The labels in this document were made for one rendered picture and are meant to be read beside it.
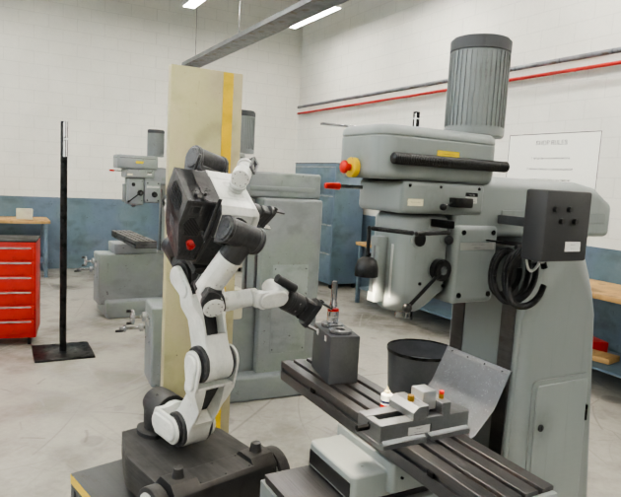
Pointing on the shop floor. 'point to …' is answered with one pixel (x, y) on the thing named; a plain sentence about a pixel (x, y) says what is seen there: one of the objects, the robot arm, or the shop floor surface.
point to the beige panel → (178, 128)
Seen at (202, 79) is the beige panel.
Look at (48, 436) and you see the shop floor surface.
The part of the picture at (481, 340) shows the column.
